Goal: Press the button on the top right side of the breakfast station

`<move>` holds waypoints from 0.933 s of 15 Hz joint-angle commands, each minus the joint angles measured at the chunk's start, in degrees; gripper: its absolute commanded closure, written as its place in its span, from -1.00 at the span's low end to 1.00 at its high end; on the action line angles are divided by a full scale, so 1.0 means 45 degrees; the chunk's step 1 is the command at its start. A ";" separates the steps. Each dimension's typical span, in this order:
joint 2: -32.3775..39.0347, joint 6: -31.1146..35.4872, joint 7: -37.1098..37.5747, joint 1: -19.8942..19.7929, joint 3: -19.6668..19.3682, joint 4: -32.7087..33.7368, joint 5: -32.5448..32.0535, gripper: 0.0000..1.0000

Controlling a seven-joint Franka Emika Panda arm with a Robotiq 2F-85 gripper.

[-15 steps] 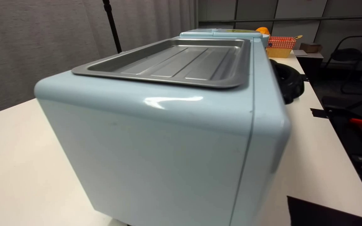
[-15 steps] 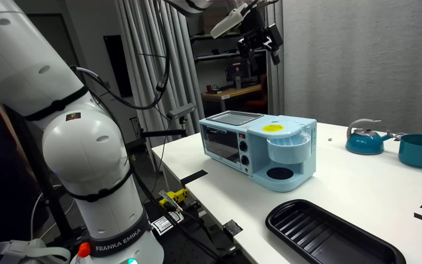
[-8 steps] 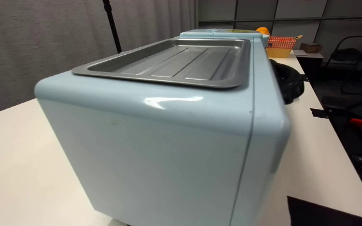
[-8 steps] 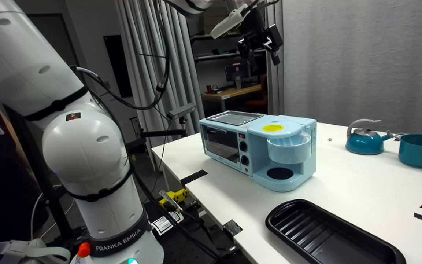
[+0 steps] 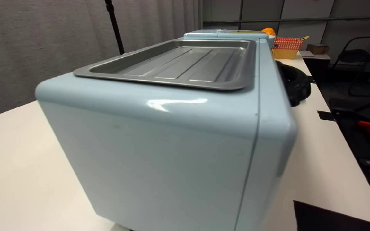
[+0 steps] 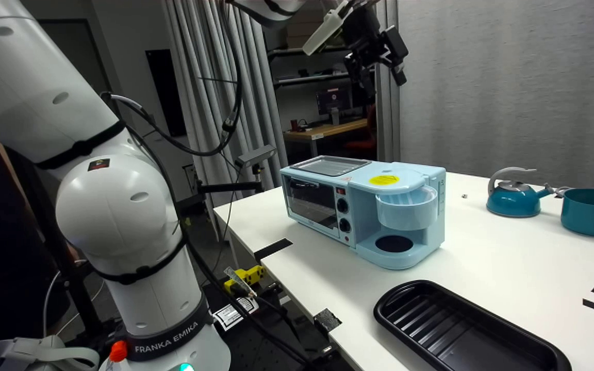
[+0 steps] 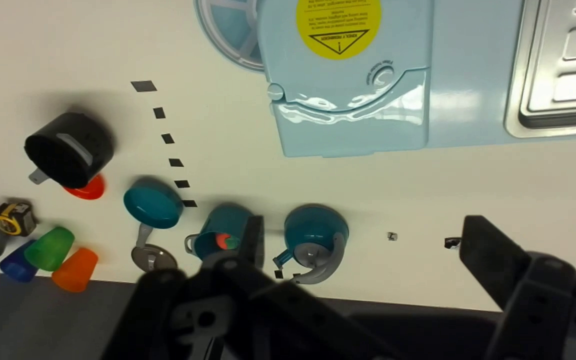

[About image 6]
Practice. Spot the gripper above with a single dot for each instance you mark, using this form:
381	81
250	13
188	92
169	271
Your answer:
363	28

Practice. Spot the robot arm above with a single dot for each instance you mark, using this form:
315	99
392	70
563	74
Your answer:
111	206

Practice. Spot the breakfast station griddle tray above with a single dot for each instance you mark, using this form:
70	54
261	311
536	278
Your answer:
330	165

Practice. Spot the breakfast station lid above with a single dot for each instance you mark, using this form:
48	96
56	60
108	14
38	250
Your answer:
387	179

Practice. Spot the breakfast station oven door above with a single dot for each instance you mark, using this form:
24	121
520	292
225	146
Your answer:
310	203

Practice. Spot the light blue breakfast station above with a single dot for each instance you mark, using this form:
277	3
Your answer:
364	216

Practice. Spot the monitor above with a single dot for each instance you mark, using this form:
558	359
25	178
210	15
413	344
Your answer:
333	99

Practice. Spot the wooden desk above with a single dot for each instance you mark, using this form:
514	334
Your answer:
323	131

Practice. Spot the black oven knob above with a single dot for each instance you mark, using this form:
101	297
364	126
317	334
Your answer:
343	205
345	225

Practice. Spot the light blue filter basket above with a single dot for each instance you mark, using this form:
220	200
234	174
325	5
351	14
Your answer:
406	208

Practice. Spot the grey curtain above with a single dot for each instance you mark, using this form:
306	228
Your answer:
209	72

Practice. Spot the teal kettle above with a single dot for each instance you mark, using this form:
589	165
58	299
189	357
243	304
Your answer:
512	198

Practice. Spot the yellow power adapter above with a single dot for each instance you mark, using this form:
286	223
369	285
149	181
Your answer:
248	275

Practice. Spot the teal pot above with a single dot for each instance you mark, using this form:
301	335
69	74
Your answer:
593	212

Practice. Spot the black baking tray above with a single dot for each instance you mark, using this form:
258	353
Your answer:
462	330

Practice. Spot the bottle with orange cap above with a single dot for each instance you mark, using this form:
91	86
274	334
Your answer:
117	355

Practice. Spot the person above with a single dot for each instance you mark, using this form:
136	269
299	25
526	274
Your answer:
3	247

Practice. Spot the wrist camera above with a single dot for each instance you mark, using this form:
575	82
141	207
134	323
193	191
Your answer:
395	49

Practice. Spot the camera on mount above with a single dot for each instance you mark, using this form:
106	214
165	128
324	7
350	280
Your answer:
256	155

